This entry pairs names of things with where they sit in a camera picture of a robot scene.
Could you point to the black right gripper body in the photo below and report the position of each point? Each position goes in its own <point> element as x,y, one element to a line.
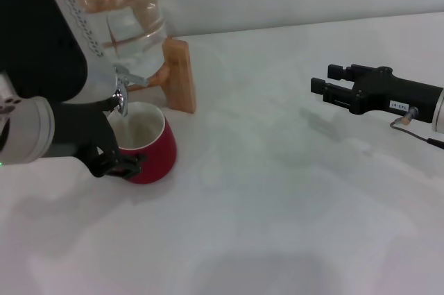
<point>392,95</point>

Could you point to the glass water dispenser jar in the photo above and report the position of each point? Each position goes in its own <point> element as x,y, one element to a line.
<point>132,21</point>

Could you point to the wooden dispenser stand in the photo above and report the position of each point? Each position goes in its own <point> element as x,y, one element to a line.
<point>178,76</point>

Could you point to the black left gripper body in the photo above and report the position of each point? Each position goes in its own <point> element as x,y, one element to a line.
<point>83,132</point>

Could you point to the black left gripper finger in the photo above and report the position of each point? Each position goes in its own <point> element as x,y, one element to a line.
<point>111,105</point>
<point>125,166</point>

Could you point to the red ceramic cup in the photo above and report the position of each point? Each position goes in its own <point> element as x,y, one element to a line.
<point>156,159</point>

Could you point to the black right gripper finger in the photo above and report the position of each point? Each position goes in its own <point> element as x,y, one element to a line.
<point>347,72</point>
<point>334,95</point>

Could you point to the chrome faucet tap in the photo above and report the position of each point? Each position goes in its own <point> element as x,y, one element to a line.
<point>122,97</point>

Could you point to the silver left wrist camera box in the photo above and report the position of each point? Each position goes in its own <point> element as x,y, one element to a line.
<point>45,31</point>

